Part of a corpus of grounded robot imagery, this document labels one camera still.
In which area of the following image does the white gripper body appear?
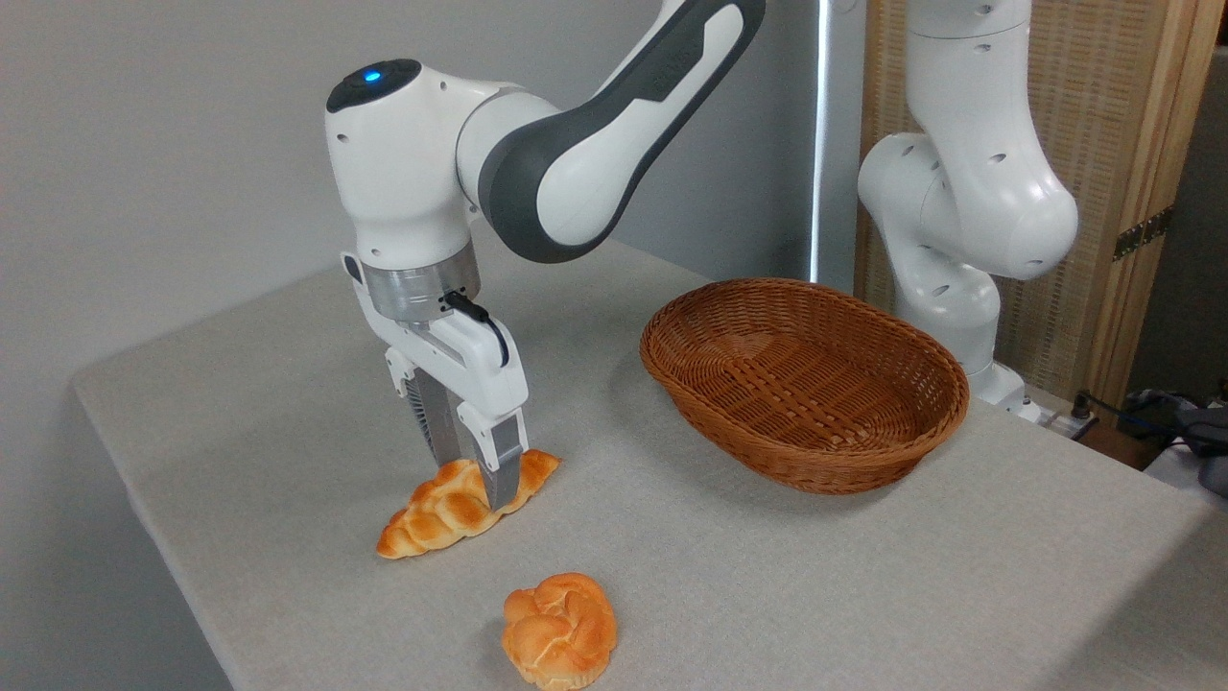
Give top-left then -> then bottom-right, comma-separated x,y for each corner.
341,251 -> 531,421

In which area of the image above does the white power strip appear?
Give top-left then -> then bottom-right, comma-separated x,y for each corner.
1017,396 -> 1097,440

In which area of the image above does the metal screen hinge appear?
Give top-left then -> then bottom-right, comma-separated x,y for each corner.
1113,206 -> 1173,262

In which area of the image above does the grey bundle of cables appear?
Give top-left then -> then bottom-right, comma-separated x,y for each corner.
1132,387 -> 1228,498

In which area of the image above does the brown oval wicker basket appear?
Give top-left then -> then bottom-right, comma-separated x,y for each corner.
639,278 -> 971,496

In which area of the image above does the black power cable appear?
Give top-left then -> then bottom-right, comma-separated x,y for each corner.
1070,389 -> 1186,444

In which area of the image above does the grey tablecloth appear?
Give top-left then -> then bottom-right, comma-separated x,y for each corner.
69,202 -> 1228,691

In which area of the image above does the round knotted bread roll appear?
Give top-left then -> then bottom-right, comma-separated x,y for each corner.
501,573 -> 619,691

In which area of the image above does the long braided bread loaf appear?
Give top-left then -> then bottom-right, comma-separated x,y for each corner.
376,448 -> 562,560

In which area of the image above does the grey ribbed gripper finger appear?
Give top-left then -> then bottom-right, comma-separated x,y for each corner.
458,403 -> 530,511
386,347 -> 464,467

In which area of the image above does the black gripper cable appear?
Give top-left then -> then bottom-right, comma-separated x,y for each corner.
443,291 -> 511,369

